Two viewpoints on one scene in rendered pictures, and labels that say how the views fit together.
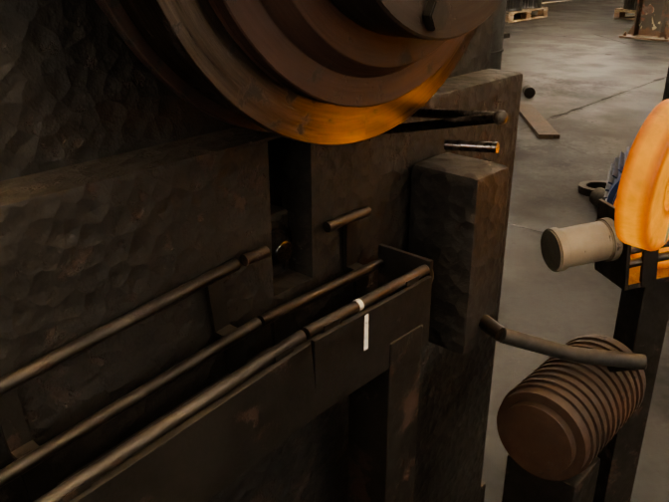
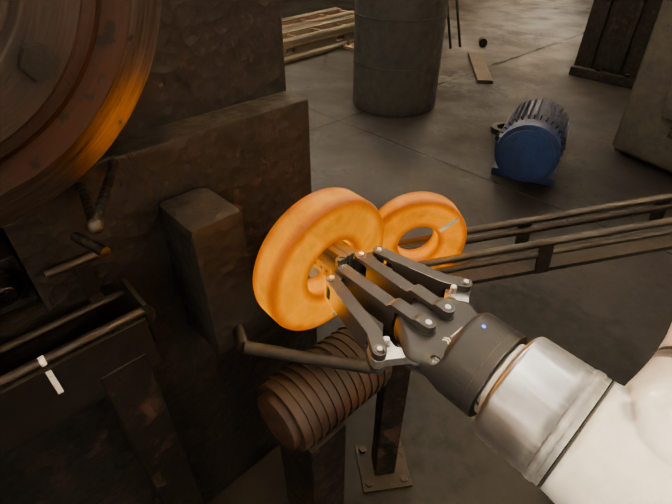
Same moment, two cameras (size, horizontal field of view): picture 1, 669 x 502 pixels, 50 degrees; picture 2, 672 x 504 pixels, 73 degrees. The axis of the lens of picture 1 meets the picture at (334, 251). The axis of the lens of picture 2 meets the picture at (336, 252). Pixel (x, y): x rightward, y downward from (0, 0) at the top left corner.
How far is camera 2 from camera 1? 0.52 m
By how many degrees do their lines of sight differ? 15
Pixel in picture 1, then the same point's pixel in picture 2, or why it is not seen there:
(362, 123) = not seen: outside the picture
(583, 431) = (304, 427)
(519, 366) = not seen: hidden behind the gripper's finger
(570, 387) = (304, 387)
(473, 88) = (236, 122)
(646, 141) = (269, 247)
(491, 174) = (211, 223)
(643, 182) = (265, 289)
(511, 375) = not seen: hidden behind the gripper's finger
